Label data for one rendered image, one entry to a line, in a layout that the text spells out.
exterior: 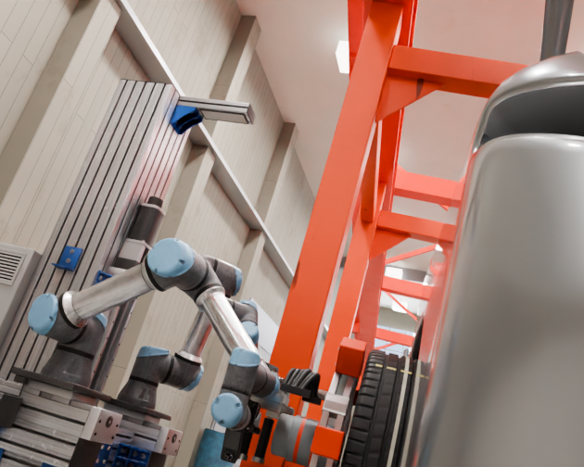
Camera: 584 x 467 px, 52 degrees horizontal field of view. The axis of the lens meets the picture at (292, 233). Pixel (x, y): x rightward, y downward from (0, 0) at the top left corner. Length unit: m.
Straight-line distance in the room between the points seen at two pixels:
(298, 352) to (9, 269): 1.12
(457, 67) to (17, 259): 2.09
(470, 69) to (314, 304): 1.35
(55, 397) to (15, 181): 3.57
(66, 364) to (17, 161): 3.60
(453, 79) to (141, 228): 1.60
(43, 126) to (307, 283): 3.54
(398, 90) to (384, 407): 1.74
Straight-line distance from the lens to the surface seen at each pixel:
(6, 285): 2.39
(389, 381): 1.75
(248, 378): 1.53
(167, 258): 1.70
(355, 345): 1.81
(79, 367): 1.99
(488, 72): 3.05
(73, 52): 5.84
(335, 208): 2.61
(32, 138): 5.47
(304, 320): 2.46
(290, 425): 1.94
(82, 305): 1.85
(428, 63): 3.05
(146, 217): 2.36
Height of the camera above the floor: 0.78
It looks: 20 degrees up
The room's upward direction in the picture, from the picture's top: 16 degrees clockwise
